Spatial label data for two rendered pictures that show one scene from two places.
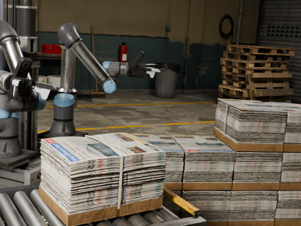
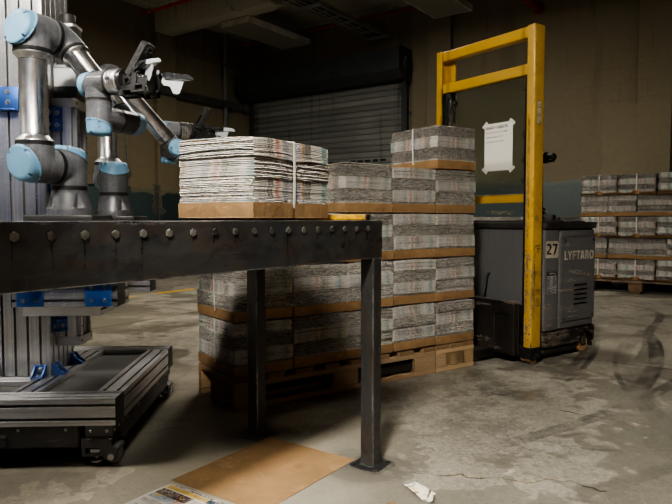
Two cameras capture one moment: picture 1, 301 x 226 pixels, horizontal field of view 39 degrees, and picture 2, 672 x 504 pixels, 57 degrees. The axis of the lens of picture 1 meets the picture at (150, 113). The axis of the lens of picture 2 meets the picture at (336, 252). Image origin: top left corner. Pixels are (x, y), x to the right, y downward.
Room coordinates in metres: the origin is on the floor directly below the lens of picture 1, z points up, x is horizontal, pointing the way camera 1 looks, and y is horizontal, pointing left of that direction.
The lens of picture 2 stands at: (-0.36, 0.72, 0.80)
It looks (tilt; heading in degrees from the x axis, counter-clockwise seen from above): 3 degrees down; 336
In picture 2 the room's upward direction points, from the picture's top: straight up
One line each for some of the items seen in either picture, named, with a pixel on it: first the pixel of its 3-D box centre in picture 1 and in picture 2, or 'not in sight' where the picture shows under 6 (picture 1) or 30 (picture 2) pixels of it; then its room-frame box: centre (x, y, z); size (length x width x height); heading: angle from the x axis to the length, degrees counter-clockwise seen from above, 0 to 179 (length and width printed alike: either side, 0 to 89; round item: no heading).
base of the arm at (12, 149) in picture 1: (6, 143); (69, 200); (1.97, 0.69, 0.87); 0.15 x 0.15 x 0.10
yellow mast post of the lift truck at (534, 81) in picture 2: not in sight; (531, 188); (2.35, -1.66, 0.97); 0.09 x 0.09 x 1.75; 11
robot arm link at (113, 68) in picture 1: (111, 68); (168, 130); (2.58, 0.26, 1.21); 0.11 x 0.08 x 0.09; 95
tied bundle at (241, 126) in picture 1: (247, 124); (346, 190); (2.47, -0.59, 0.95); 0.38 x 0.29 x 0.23; 12
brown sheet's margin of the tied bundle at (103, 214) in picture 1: (72, 201); (232, 210); (1.43, 0.26, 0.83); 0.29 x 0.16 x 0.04; 34
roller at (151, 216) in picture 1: (132, 204); not in sight; (1.57, 0.04, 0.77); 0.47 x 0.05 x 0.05; 31
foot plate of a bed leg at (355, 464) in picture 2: not in sight; (370, 462); (1.42, -0.19, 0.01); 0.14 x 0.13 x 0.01; 31
